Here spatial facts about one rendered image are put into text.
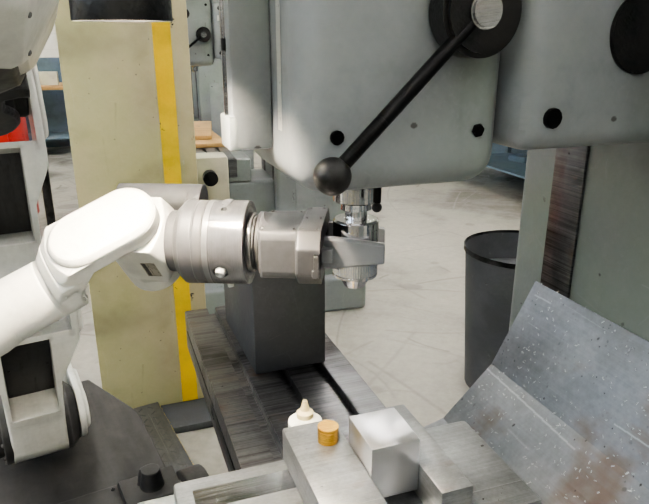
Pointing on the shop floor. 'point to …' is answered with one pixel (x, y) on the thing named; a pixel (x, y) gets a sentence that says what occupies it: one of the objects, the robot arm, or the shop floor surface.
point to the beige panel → (161, 321)
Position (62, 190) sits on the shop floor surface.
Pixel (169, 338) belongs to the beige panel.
